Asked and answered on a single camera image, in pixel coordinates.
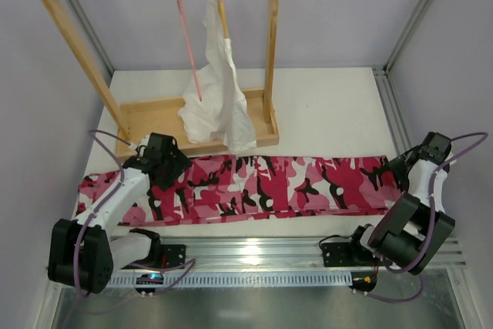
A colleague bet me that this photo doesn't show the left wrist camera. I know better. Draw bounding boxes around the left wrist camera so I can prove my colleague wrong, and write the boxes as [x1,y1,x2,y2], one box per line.
[129,134,150,154]

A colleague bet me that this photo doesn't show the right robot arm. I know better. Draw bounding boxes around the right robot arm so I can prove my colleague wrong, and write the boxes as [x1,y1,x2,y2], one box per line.
[348,132,455,275]

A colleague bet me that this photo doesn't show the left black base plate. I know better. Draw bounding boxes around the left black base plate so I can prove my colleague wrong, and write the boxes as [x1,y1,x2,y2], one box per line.
[159,244,186,268]

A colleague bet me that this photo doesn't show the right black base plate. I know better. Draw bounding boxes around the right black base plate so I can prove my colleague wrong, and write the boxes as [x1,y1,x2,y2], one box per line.
[319,242,384,267]

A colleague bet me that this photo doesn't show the pink wire hanger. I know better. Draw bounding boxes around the pink wire hanger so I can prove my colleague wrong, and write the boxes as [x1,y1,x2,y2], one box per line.
[176,0,203,101]

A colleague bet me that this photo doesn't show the pink camouflage trousers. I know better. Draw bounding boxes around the pink camouflage trousers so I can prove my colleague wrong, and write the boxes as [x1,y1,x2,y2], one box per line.
[76,154,404,228]

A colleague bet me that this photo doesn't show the wooden hanger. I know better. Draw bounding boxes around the wooden hanger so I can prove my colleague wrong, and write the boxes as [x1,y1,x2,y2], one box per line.
[217,0,230,39]

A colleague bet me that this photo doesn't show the aluminium mounting rail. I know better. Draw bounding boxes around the aluminium mounting rail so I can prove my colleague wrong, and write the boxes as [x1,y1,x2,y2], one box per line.
[45,236,467,278]

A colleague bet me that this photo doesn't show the white t-shirt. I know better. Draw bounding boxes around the white t-shirt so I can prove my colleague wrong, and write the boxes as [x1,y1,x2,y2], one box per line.
[178,0,257,154]

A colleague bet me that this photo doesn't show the wooden clothes rack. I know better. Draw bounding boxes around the wooden clothes rack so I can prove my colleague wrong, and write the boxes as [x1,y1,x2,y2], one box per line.
[41,0,280,156]

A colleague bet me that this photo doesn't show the slotted cable duct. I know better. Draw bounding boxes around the slotted cable duct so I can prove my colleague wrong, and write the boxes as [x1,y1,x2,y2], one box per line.
[106,270,352,289]

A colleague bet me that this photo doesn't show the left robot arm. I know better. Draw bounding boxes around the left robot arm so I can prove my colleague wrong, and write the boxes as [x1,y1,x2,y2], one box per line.
[47,133,192,297]

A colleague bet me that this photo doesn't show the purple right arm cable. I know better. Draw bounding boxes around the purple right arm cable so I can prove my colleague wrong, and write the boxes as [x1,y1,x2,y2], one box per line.
[361,131,489,303]

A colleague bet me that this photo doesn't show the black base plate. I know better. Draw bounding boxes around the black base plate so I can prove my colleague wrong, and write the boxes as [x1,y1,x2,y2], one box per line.
[159,244,186,268]
[319,242,384,267]

